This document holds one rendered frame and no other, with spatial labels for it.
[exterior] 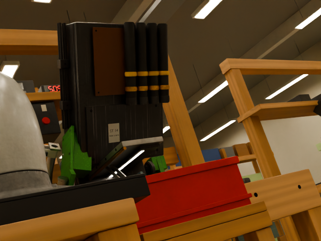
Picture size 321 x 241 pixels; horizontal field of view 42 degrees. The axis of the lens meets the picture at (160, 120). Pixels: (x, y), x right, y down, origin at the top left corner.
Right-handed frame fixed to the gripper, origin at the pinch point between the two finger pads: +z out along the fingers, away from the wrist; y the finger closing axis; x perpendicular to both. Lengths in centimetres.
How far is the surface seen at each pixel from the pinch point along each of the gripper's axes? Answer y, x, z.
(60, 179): -20.4, 0.6, 1.9
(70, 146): -10.5, -7.7, 5.1
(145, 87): -5.6, -32.8, 28.2
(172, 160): 35, 12, 74
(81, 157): -12.2, -4.6, 9.7
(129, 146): -26.0, -17.0, 19.9
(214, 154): 427, 157, 382
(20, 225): -93, -30, -22
